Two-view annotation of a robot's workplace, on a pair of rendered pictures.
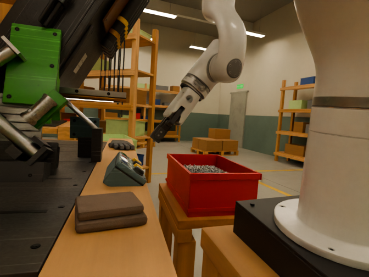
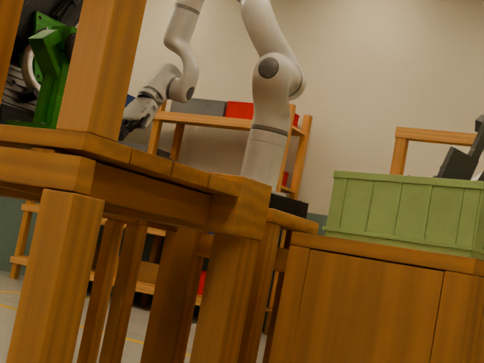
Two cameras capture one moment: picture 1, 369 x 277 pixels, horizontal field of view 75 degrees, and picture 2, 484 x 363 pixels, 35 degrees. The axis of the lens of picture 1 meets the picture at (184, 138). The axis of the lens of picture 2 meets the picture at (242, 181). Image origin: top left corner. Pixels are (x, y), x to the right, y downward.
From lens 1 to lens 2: 201 cm
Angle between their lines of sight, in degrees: 42
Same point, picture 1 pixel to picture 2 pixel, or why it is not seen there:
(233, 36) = (194, 70)
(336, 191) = (260, 166)
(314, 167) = (252, 155)
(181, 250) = (138, 232)
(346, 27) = (271, 99)
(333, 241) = not seen: hidden behind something
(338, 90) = (265, 122)
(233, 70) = (189, 94)
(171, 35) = not seen: outside the picture
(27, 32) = (46, 21)
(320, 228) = not seen: hidden behind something
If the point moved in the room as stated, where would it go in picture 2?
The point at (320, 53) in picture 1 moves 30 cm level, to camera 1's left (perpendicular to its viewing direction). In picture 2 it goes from (259, 105) to (183, 77)
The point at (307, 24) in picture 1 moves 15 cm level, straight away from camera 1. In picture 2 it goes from (256, 92) to (242, 99)
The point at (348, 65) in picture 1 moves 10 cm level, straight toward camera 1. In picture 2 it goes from (269, 114) to (276, 108)
